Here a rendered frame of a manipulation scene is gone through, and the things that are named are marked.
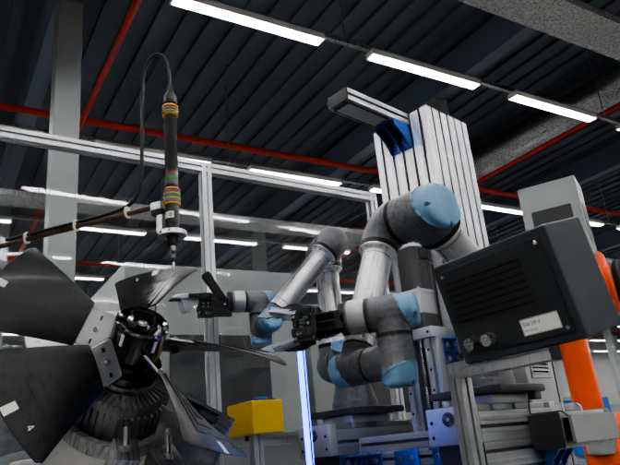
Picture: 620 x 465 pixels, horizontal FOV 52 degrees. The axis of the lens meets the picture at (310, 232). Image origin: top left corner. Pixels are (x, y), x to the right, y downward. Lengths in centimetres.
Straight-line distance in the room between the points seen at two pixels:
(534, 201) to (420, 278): 337
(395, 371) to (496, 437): 47
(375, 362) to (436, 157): 104
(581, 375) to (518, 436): 350
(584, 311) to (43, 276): 114
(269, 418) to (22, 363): 79
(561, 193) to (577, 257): 422
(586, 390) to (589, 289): 418
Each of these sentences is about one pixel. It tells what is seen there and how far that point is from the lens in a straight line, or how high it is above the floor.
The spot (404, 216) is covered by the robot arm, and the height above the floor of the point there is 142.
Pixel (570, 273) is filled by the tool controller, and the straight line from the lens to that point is 109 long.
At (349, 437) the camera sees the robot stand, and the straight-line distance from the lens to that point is 202.
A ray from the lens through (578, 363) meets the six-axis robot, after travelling 528.
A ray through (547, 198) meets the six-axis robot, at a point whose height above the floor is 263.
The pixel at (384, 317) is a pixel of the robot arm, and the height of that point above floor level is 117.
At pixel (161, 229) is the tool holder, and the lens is 160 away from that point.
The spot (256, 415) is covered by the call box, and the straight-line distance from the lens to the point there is 186.
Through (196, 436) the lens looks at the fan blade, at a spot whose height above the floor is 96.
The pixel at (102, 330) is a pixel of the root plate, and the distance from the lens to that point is 152.
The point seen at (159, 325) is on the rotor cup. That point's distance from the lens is 149.
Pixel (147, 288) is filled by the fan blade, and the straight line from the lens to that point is 170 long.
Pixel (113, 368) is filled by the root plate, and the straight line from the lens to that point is 146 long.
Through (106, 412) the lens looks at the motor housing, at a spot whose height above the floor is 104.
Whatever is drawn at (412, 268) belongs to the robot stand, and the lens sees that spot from 207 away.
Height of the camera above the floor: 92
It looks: 19 degrees up
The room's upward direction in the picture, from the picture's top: 6 degrees counter-clockwise
